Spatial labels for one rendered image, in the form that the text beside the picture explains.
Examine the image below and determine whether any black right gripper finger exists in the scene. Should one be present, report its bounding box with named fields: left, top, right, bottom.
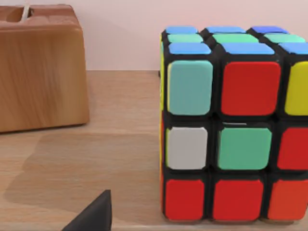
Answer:
left=61, top=189, right=113, bottom=231

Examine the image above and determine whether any white stick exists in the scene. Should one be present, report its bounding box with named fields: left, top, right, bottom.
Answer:
left=21, top=0, right=31, bottom=23

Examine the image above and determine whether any multicoloured puzzle cube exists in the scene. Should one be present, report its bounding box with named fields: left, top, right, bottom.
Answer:
left=159, top=25, right=308, bottom=222

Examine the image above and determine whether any wooden block holder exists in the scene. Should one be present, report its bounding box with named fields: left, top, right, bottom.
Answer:
left=0, top=3, right=90, bottom=133

